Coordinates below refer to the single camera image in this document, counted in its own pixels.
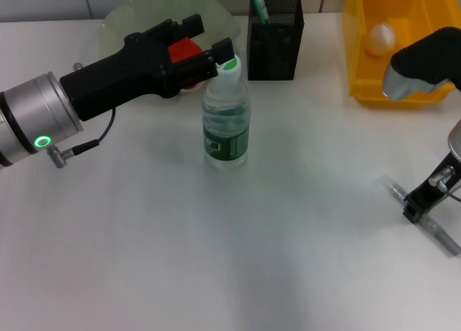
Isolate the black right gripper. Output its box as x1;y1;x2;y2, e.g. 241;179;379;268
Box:
403;153;461;224

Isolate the white paper ball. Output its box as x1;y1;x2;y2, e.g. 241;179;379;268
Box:
367;22;396;57

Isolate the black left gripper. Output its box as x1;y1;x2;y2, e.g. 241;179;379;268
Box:
59;14;235;122

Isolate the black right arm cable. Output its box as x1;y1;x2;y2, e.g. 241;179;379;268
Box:
428;167;461;202

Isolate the clear green-label water bottle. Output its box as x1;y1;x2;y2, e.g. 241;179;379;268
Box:
202;54;251;170

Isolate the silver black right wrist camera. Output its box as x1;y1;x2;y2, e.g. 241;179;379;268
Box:
381;27;461;101

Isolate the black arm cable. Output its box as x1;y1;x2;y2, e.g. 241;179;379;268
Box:
428;167;461;202
48;107;116;169

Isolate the green utility knife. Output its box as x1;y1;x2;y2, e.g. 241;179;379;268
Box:
249;0;271;25

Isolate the silver grey pen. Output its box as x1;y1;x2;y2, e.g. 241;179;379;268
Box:
383;178;461;257

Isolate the yellow plastic bin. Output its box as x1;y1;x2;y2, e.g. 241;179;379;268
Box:
341;0;461;109

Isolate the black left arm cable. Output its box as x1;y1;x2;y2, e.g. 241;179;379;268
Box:
48;107;116;169

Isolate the green glass fruit plate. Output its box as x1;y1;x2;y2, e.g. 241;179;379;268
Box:
99;0;241;93

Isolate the black mesh pen holder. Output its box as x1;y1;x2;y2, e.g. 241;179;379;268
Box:
246;0;305;82

